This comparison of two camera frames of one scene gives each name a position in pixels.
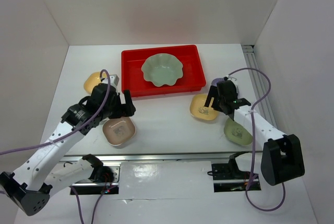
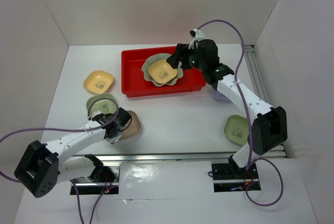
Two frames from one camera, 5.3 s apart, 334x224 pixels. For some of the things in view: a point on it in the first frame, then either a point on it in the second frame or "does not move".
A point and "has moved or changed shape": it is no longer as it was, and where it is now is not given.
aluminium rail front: (155, 157) does not move
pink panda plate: (118, 131) has moved or changed shape
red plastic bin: (192, 78) does not move
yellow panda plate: (92, 81) does not move
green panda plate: (236, 133) does not move
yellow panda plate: (198, 110) to (161, 72)
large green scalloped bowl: (162, 69) does not move
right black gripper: (213, 92) to (181, 50)
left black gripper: (125, 109) to (119, 129)
